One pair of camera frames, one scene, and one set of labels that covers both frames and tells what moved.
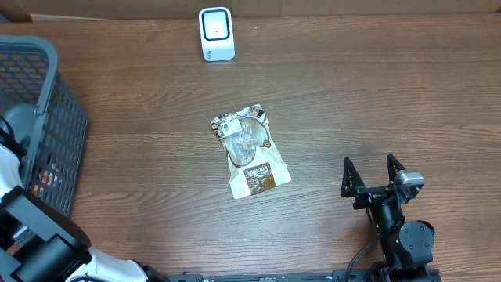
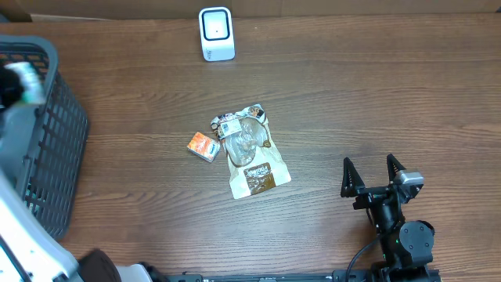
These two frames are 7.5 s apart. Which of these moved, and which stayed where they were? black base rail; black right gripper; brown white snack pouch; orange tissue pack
Moved: orange tissue pack
Stayed: black right gripper; brown white snack pouch; black base rail
